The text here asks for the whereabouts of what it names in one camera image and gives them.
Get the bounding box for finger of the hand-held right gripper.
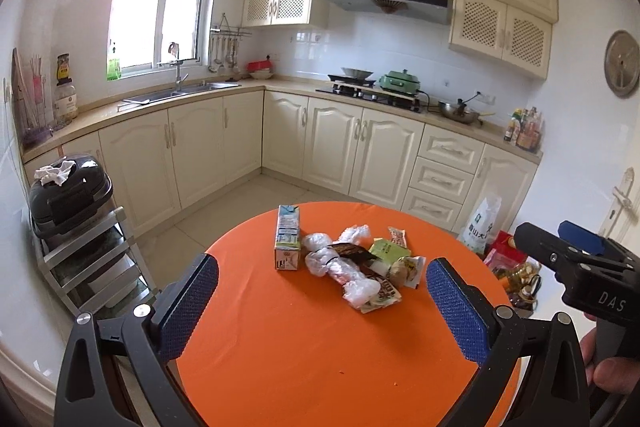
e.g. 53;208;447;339
515;223;601;280
559;221;640;265

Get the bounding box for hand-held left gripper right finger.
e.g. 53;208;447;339
426;258;591;427

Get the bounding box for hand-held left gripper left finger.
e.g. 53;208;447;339
54;252;221;427

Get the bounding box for colourful white snack wrapper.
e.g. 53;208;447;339
390;256;426;290

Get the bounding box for person's right hand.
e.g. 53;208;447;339
580;326;640;392

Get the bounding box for red bag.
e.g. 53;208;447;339
484;231;521;268

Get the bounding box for white green rice bag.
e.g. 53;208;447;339
457;194;502;255

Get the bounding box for brown snack wrapper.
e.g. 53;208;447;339
360;279;403;314

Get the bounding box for green snack wrapper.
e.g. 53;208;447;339
369;238;411;264

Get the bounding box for red white checkered wrapper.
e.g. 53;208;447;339
387;227;411;250

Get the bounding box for cluster of condiment bottles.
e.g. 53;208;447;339
503;107;544;152

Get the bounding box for green white milk carton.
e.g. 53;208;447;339
273;205;303;272

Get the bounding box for metal step rack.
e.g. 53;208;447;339
32;206;161;314

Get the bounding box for orange round table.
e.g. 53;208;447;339
177;201;521;427

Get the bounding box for white crumpled cloth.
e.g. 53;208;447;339
34;160;76;186

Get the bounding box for cream kitchen base cabinets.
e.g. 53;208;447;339
22;77;543;253

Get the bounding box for green electric pot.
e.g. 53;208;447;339
377;69;423;94

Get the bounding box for steel kitchen sink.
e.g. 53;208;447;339
120;79;242;105

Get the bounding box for black gas cooktop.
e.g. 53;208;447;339
315;79;423;112

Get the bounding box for steel faucet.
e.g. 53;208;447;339
167;41;190;94

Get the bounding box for white jar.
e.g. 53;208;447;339
53;79;80;120

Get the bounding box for red and white bowls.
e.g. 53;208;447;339
246;59;276;80

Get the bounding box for row of hanging utensils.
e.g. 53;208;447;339
209;34;241;75

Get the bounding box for chopstick holder with chopsticks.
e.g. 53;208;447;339
12;48;56;145

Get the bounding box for kitchen window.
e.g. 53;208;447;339
106;0;216;80

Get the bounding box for metal door handle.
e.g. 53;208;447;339
607;172;640;238

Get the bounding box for steel wok with handle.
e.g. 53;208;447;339
438;97;496;126

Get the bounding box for round wall clock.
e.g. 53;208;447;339
604;30;640;98

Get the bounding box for lattice door wall cabinet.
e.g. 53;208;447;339
241;0;329;28
448;0;553;80

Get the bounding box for wall utensil rack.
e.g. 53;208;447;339
210;13;252;38

